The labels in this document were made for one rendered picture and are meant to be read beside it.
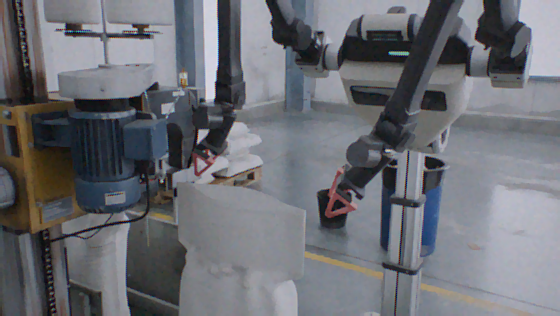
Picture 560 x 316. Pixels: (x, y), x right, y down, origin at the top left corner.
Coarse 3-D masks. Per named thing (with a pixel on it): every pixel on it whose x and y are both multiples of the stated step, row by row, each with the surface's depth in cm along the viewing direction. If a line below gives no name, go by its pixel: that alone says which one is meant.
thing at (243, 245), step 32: (192, 192) 153; (224, 192) 155; (256, 192) 150; (192, 224) 156; (224, 224) 141; (256, 224) 138; (288, 224) 136; (192, 256) 155; (224, 256) 143; (256, 256) 140; (288, 256) 138; (192, 288) 152; (224, 288) 144; (256, 288) 140; (288, 288) 144
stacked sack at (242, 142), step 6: (234, 138) 495; (240, 138) 496; (246, 138) 499; (252, 138) 505; (258, 138) 515; (228, 144) 474; (234, 144) 477; (240, 144) 484; (246, 144) 495; (252, 144) 504; (210, 150) 481; (228, 150) 471; (234, 150) 477
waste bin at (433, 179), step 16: (432, 160) 364; (384, 176) 347; (432, 176) 331; (384, 192) 350; (432, 192) 336; (384, 208) 353; (432, 208) 340; (384, 224) 355; (432, 224) 344; (384, 240) 358; (432, 240) 349
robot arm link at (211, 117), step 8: (240, 96) 134; (200, 104) 131; (208, 104) 131; (216, 104) 133; (224, 104) 135; (232, 104) 138; (240, 104) 135; (200, 112) 131; (208, 112) 130; (216, 112) 132; (200, 120) 131; (208, 120) 129; (216, 120) 132; (200, 128) 131; (208, 128) 132; (216, 128) 135
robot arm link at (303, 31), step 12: (264, 0) 139; (276, 0) 137; (276, 12) 141; (288, 12) 143; (276, 24) 146; (288, 24) 144; (300, 24) 145; (276, 36) 150; (300, 36) 147; (300, 48) 149
